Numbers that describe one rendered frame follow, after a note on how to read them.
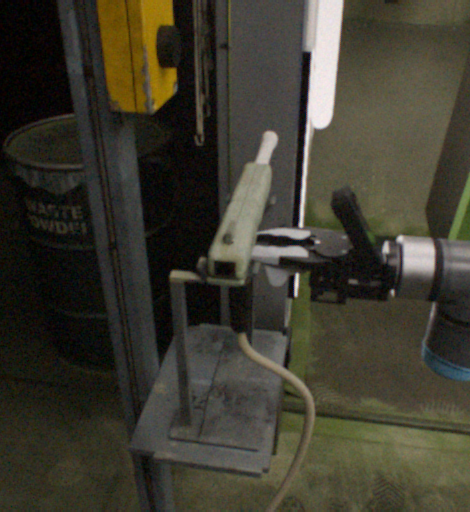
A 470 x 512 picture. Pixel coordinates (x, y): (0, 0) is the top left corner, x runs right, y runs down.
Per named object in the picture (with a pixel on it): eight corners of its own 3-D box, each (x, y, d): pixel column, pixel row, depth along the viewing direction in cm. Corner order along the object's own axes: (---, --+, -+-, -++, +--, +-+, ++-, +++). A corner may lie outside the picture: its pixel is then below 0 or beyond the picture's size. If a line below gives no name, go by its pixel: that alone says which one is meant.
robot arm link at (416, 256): (438, 259, 67) (427, 224, 75) (399, 256, 68) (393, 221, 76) (425, 313, 72) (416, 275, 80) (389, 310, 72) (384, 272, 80)
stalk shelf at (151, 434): (178, 329, 108) (178, 323, 107) (286, 341, 105) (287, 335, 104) (128, 453, 82) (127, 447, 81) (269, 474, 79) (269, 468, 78)
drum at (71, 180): (21, 347, 217) (-37, 146, 171) (111, 279, 260) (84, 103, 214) (130, 398, 193) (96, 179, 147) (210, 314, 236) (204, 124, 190)
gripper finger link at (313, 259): (279, 271, 71) (343, 271, 71) (279, 261, 70) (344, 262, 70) (277, 253, 75) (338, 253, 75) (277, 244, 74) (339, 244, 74)
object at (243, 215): (242, 383, 73) (244, 245, 61) (209, 379, 74) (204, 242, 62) (277, 223, 114) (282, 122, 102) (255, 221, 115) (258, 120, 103)
